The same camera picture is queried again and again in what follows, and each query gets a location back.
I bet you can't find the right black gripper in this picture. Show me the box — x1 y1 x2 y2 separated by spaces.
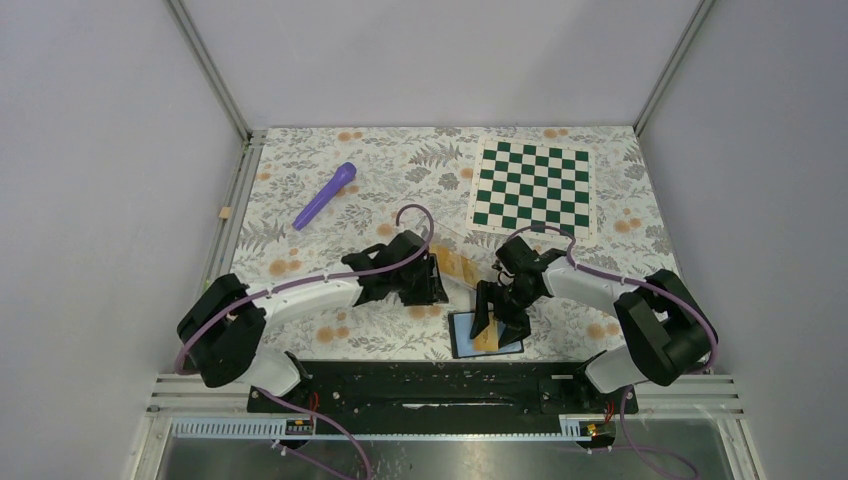
469 279 541 349

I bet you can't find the black leather card holder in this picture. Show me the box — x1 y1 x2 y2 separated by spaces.
448 312 524 360

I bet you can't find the clear plastic card box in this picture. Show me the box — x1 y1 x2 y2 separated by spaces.
429 223 497 289

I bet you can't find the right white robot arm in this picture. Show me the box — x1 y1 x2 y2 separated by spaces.
469 234 718 412

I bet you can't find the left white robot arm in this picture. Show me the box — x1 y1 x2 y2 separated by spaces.
176 230 448 411

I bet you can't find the gold credit cards stack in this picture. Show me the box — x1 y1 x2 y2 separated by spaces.
430 245 481 286

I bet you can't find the green white chessboard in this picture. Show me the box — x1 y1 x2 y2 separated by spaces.
466 136 598 247

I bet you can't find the floral pattern table mat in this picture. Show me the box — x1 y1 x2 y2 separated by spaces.
230 126 679 361

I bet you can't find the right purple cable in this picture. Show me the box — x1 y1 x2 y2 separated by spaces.
506 225 720 480

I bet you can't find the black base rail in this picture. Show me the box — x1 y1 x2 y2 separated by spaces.
242 361 652 436

